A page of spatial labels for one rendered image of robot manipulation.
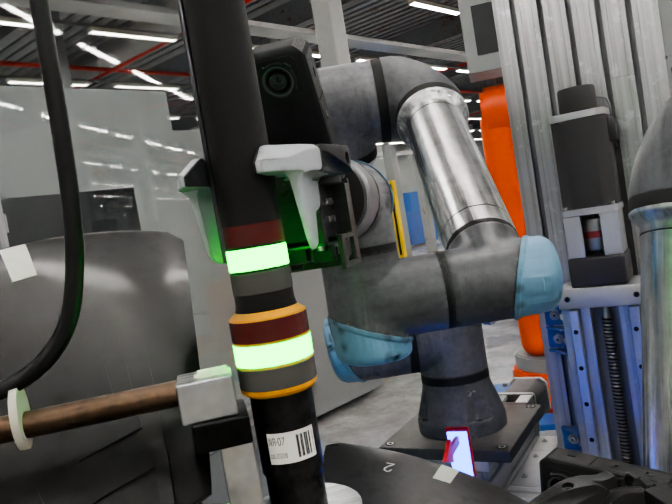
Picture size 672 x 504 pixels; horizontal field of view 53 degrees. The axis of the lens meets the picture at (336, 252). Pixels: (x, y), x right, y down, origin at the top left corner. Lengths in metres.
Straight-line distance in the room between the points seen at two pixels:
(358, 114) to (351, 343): 0.38
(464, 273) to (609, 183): 0.55
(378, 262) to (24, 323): 0.30
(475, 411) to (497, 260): 0.56
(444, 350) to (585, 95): 0.46
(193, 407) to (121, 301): 0.13
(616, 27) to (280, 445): 0.99
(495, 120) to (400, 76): 3.49
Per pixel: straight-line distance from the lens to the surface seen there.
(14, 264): 0.51
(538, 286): 0.63
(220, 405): 0.37
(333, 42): 7.44
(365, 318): 0.61
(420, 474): 0.63
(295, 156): 0.36
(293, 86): 0.47
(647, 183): 0.70
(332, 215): 0.46
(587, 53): 1.23
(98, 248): 0.51
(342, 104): 0.91
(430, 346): 1.12
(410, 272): 0.62
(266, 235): 0.36
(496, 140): 4.42
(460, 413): 1.14
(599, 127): 1.14
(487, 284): 0.62
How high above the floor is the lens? 1.43
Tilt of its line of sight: 3 degrees down
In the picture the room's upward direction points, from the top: 9 degrees counter-clockwise
